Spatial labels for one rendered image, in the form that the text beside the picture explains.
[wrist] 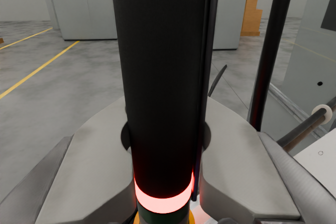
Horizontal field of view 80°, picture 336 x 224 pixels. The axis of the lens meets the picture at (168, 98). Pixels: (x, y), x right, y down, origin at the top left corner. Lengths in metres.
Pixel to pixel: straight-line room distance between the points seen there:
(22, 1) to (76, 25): 6.71
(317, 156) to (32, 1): 13.63
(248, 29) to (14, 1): 11.71
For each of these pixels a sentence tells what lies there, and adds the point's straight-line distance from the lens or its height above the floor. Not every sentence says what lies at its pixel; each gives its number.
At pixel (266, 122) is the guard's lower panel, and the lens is 1.54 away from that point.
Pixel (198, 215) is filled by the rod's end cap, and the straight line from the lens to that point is 0.20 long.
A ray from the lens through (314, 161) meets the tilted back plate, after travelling 0.56.
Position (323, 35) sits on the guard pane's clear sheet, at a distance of 1.16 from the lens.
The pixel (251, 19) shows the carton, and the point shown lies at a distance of 8.29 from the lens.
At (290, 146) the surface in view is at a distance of 0.30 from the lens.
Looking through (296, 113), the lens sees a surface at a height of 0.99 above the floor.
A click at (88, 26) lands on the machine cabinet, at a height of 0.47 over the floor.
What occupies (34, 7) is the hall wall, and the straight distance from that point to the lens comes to 13.76.
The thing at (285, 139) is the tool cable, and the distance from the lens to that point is 0.28.
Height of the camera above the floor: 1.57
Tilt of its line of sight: 29 degrees down
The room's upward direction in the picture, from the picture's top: straight up
